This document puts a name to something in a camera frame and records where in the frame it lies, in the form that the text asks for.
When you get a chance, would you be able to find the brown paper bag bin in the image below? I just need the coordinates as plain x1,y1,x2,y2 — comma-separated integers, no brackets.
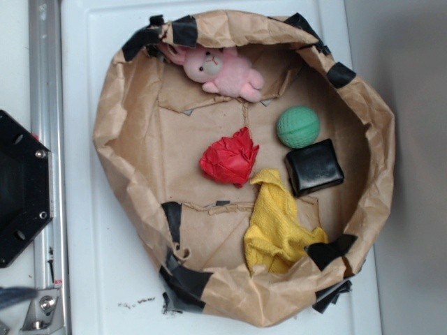
94,10,395,327

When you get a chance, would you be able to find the pink plush bunny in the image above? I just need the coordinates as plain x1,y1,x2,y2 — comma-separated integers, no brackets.
159,43,265,103

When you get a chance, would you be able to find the crumpled red paper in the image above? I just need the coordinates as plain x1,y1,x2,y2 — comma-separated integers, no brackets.
199,127,259,188

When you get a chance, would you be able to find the green rubber ball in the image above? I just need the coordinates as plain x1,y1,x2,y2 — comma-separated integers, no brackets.
277,105,321,149

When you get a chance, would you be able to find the yellow microfiber cloth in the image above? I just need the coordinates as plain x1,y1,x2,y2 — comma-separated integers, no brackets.
244,168,328,275

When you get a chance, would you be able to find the black square block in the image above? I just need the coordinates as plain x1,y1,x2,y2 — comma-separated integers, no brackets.
285,139,344,198

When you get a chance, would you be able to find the aluminium extrusion rail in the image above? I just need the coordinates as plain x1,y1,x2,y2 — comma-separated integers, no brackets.
27,0,73,335

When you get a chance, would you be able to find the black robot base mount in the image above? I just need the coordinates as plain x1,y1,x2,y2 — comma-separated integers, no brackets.
1,110,52,269

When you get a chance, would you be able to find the metal corner bracket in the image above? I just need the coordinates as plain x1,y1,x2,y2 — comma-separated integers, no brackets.
20,288,64,334

